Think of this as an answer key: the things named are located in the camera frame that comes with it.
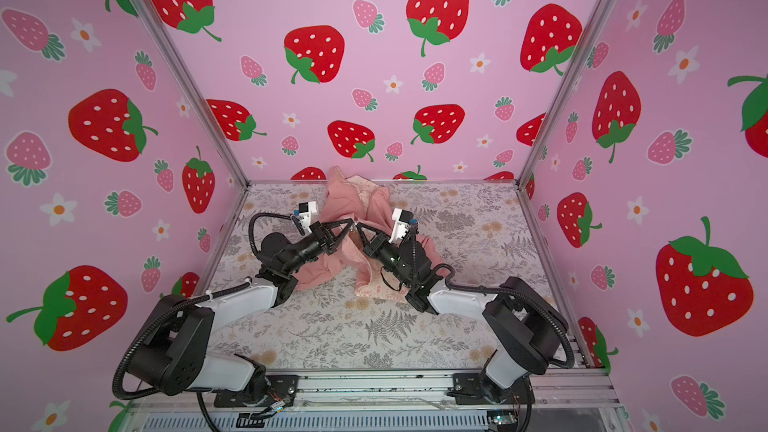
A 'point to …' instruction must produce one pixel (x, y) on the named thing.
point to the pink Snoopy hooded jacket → (370, 211)
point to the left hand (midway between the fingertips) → (352, 224)
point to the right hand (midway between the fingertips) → (353, 228)
